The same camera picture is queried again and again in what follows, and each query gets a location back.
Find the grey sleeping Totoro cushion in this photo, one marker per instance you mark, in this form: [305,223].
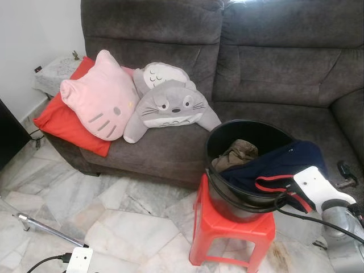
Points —
[165,74]

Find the pink cat face pillow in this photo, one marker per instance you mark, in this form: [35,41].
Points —
[99,96]

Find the red cushion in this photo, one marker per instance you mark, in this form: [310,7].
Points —
[62,125]

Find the brown garment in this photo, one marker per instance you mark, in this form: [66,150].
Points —
[236,153]

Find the black plastic bucket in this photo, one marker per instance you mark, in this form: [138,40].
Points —
[256,133]

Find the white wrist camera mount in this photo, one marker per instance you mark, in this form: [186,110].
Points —
[79,260]
[315,187]

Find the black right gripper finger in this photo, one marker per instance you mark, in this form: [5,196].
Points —
[347,170]

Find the black wall socket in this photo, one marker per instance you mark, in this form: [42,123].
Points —
[38,69]

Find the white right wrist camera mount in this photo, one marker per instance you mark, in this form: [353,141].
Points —
[315,187]

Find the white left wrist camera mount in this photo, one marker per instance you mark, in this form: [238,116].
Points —
[79,260]

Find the grey Totoro plush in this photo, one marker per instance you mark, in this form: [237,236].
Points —
[170,105]

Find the small dark figurine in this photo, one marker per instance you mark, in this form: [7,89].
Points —
[75,55]

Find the red plastic stool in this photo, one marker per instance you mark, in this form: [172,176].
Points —
[227,233]

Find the black side cabinet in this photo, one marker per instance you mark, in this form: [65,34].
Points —
[11,136]

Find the navy shirt with red trim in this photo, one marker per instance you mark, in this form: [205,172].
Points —
[284,162]

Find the dark grey fabric sofa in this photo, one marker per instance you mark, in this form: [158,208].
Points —
[273,68]

